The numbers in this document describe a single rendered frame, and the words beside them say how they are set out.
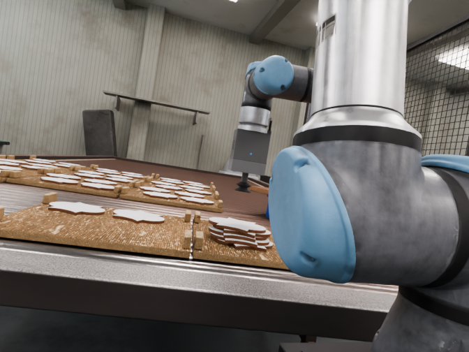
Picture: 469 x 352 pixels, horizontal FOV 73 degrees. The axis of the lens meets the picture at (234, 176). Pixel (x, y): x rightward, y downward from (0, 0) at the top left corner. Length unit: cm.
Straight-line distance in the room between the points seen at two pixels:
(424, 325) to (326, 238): 16
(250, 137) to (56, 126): 616
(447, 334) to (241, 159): 55
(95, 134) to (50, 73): 148
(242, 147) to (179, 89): 594
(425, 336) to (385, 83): 23
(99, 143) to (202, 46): 278
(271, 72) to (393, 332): 49
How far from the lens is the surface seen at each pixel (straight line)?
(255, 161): 78
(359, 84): 31
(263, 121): 79
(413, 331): 38
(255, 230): 78
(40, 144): 687
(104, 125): 610
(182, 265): 65
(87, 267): 62
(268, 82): 67
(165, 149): 656
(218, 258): 69
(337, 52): 32
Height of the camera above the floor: 113
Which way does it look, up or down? 2 degrees down
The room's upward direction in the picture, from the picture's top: 9 degrees clockwise
